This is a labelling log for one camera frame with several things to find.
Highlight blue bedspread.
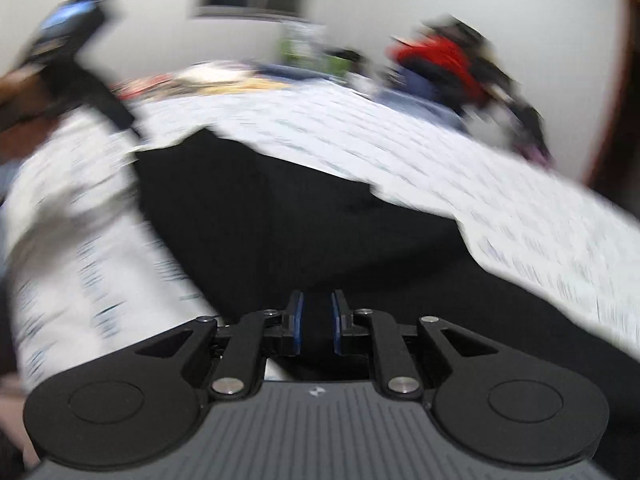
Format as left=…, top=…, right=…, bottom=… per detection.
left=250, top=62, right=473, bottom=133

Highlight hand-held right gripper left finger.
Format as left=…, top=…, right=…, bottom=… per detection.
left=134, top=290, right=304, bottom=402

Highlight person's left hand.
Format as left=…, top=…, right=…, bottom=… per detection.
left=0, top=72, right=57, bottom=162

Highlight wooden door frame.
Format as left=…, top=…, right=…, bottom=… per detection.
left=582, top=0, right=640, bottom=193

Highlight red garment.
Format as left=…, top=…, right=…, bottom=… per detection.
left=386, top=35, right=488, bottom=103

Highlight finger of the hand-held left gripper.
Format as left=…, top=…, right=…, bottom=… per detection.
left=75, top=57, right=140, bottom=135

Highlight pile of black garments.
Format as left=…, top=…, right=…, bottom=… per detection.
left=417, top=15, right=556, bottom=166

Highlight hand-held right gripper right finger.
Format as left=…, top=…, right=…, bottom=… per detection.
left=330, top=289, right=501, bottom=401

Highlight navy garment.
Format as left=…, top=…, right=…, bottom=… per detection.
left=387, top=67, right=453, bottom=111

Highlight black pants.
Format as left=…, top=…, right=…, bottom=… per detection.
left=131, top=127, right=640, bottom=461

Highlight green plastic chair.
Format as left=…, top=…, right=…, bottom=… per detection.
left=277, top=22, right=353, bottom=78

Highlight white printed blanket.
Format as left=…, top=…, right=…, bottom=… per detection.
left=0, top=80, right=640, bottom=393

